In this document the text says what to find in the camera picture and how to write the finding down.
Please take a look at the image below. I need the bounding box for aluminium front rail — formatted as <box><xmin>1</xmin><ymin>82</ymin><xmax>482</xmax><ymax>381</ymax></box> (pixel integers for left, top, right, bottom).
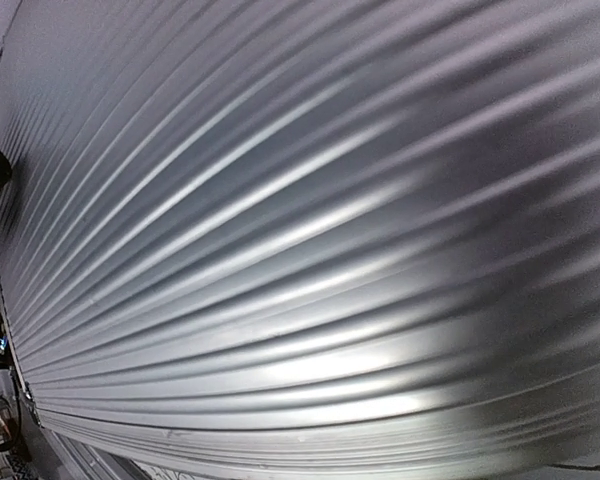
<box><xmin>0</xmin><ymin>389</ymin><xmax>146</xmax><ymax>480</ymax></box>

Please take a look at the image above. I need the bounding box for aluminium poker case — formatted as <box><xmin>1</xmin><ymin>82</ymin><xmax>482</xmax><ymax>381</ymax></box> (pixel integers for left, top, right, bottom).
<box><xmin>0</xmin><ymin>1</ymin><xmax>600</xmax><ymax>479</ymax></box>

